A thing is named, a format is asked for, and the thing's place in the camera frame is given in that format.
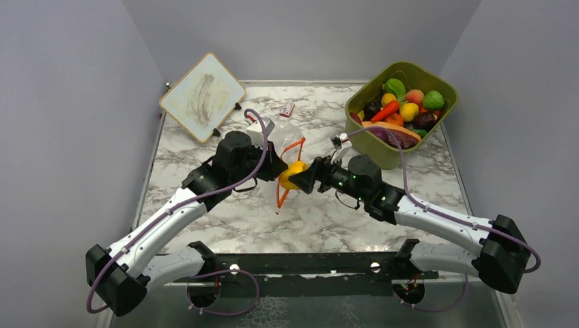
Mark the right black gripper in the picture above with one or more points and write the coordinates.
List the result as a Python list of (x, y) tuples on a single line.
[(321, 169)]

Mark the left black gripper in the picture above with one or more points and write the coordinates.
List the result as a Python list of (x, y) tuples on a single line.
[(274, 165)]

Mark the yellow toy bell pepper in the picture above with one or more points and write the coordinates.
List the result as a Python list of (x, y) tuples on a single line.
[(293, 169)]

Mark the clear zip top bag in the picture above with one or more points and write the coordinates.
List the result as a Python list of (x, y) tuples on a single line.
[(288, 141)]

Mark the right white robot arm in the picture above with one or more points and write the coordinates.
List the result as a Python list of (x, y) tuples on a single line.
[(493, 250)]

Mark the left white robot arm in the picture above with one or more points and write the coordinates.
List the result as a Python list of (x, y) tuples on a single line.
[(121, 274)]

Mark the small red white box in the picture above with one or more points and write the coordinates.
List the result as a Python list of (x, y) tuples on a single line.
[(287, 109)]

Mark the olive green plastic bin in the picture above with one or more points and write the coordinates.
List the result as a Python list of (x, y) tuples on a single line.
[(412, 77)]

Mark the black toy fruit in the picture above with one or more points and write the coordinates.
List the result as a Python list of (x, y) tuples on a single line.
[(370, 109)]

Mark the red toy steak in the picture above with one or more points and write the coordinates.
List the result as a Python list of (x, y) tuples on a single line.
[(396, 138)]

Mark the small orange toy pumpkin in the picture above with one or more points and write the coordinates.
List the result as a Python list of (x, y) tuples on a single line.
[(395, 119)]

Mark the orange toy carrot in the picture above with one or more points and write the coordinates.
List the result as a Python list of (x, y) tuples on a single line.
[(388, 110)]

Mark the yellow toy lemon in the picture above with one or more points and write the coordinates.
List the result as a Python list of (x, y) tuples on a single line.
[(409, 111)]

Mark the green toy leafy vegetable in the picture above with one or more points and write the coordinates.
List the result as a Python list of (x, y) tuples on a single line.
[(395, 87)]

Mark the peach toy fruit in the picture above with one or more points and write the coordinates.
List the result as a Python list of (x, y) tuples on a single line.
[(415, 96)]

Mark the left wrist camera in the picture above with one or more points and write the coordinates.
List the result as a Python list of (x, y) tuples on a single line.
[(256, 132)]

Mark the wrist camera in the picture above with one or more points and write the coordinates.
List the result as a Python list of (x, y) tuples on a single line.
[(256, 132), (342, 145)]

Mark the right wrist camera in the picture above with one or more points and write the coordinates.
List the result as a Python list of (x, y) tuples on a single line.
[(342, 145)]

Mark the small whiteboard with wooden frame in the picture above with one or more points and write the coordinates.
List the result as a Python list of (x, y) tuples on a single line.
[(203, 98)]

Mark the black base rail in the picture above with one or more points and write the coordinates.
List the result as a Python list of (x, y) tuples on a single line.
[(305, 275)]

